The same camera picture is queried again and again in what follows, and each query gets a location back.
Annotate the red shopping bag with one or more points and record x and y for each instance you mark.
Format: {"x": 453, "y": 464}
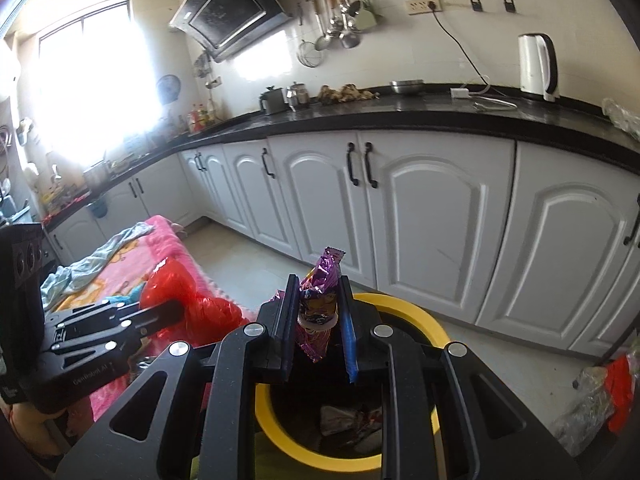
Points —
{"x": 622, "y": 390}

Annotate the clear plastic bag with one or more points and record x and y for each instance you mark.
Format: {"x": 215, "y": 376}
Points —
{"x": 622, "y": 117}

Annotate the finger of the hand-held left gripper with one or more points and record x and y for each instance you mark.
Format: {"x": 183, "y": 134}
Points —
{"x": 155, "y": 315}
{"x": 125, "y": 345}

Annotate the light blue cloth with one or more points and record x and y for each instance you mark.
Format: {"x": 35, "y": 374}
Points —
{"x": 75, "y": 275}

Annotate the group of condiment bottles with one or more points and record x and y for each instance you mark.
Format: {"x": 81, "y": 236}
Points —
{"x": 202, "y": 119}

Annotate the black range hood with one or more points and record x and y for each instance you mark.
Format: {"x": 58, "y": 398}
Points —
{"x": 230, "y": 10}

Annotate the yellow black waste bin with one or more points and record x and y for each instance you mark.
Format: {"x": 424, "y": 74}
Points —
{"x": 410, "y": 310}

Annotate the red plastic bag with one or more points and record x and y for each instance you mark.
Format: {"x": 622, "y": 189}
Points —
{"x": 210, "y": 315}

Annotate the black wall hook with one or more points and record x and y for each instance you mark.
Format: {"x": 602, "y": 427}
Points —
{"x": 476, "y": 1}
{"x": 508, "y": 2}

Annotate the small hanging utensil rack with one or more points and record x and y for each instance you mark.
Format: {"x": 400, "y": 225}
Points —
{"x": 207, "y": 72}

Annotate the white plastic bag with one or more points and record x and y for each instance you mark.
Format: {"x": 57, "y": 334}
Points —
{"x": 342, "y": 420}

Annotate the white power adapter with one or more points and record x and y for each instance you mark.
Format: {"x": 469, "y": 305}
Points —
{"x": 460, "y": 93}

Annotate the kitchen window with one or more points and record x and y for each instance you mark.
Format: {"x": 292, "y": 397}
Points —
{"x": 90, "y": 85}

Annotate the white base cabinets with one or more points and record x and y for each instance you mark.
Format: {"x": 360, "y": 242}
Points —
{"x": 430, "y": 230}

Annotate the steel stockpot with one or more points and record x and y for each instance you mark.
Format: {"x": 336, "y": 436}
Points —
{"x": 97, "y": 175}

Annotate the purple foil snack wrapper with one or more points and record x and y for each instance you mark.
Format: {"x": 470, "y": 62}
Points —
{"x": 320, "y": 285}

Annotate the blue hanging basket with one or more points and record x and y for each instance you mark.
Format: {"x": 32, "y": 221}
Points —
{"x": 99, "y": 208}

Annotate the hanging kitchen utensils group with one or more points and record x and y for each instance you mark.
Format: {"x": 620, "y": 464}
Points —
{"x": 347, "y": 20}

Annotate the clear vegetable bag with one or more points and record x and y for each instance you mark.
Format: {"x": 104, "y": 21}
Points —
{"x": 585, "y": 405}

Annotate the steel bowl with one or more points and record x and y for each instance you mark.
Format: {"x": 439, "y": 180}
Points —
{"x": 406, "y": 87}

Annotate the black kitchen countertop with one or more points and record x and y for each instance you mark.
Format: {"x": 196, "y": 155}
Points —
{"x": 400, "y": 115}

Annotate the white wall socket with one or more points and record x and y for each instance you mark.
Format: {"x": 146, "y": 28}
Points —
{"x": 422, "y": 6}

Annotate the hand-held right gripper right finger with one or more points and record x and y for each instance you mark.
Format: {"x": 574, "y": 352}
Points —
{"x": 349, "y": 340}

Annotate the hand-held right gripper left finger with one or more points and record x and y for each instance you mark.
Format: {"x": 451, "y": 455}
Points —
{"x": 291, "y": 330}

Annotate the white electric kettle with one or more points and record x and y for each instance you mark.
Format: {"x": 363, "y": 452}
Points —
{"x": 535, "y": 65}

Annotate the brown lumpy pile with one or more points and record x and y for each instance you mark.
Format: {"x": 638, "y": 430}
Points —
{"x": 345, "y": 94}

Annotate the cluttered dish rack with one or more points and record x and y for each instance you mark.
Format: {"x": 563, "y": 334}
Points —
{"x": 150, "y": 145}

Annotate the pink printed blanket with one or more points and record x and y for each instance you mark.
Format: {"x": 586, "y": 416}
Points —
{"x": 165, "y": 240}

